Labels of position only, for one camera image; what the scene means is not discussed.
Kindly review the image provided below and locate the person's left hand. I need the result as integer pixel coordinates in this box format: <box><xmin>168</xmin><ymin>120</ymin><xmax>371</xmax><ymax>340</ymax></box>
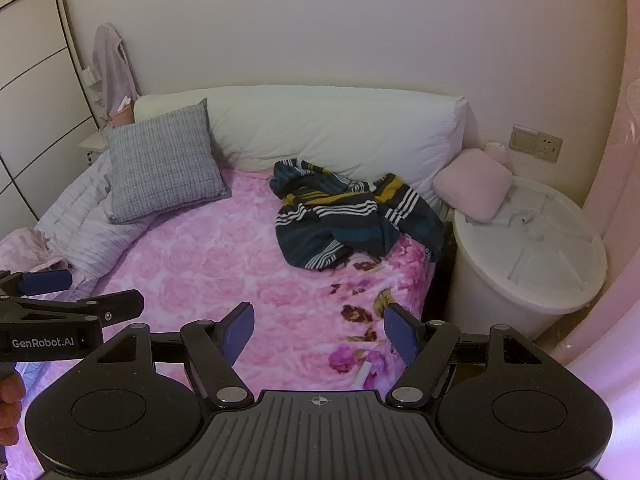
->
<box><xmin>0</xmin><ymin>372</ymin><xmax>26</xmax><ymax>446</ymax></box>

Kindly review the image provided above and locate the grey checked pillow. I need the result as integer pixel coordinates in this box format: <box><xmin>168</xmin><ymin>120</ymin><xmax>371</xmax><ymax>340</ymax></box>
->
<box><xmin>107</xmin><ymin>100</ymin><xmax>231</xmax><ymax>224</ymax></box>

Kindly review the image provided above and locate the striped knit sweater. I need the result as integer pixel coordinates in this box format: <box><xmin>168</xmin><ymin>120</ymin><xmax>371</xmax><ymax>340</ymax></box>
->
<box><xmin>269</xmin><ymin>158</ymin><xmax>445</xmax><ymax>271</ymax></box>

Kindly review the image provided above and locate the white headboard cushion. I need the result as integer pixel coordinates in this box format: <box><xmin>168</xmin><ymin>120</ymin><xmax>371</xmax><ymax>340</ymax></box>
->
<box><xmin>134</xmin><ymin>84</ymin><xmax>468</xmax><ymax>209</ymax></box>

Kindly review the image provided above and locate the small pink cushion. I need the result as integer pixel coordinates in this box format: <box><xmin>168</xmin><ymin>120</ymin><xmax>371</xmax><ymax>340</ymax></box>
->
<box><xmin>433</xmin><ymin>148</ymin><xmax>513</xmax><ymax>223</ymax></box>

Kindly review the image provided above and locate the pink rose bedspread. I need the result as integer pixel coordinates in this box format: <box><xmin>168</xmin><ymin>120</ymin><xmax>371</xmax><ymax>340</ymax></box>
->
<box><xmin>96</xmin><ymin>171</ymin><xmax>434</xmax><ymax>392</ymax></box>

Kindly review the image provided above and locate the white wardrobe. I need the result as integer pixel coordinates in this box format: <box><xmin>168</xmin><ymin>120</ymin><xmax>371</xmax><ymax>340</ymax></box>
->
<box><xmin>0</xmin><ymin>0</ymin><xmax>98</xmax><ymax>234</ymax></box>

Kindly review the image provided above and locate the lilac striped duvet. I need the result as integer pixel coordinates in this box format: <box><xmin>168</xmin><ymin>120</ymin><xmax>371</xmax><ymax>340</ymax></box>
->
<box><xmin>1</xmin><ymin>152</ymin><xmax>155</xmax><ymax>301</ymax></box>

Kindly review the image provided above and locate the pink hanging towel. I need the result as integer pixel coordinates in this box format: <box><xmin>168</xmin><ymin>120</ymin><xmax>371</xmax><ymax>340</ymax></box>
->
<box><xmin>92</xmin><ymin>24</ymin><xmax>139</xmax><ymax>114</ymax></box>

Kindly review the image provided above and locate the white nightstand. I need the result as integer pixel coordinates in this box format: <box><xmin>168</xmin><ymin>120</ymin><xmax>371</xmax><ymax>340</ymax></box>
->
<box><xmin>78</xmin><ymin>130</ymin><xmax>107</xmax><ymax>166</ymax></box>

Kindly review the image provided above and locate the pink cup on nightstand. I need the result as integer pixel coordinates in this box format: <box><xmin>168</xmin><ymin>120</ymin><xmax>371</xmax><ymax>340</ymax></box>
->
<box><xmin>110</xmin><ymin>102</ymin><xmax>134</xmax><ymax>128</ymax></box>

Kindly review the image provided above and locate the white round lidded bin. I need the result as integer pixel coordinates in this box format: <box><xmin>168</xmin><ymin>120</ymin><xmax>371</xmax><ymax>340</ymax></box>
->
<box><xmin>447</xmin><ymin>177</ymin><xmax>608</xmax><ymax>340</ymax></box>

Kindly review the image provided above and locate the wall power socket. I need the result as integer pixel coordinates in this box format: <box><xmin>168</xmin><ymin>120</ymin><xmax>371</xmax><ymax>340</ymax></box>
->
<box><xmin>509</xmin><ymin>125</ymin><xmax>563</xmax><ymax>164</ymax></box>

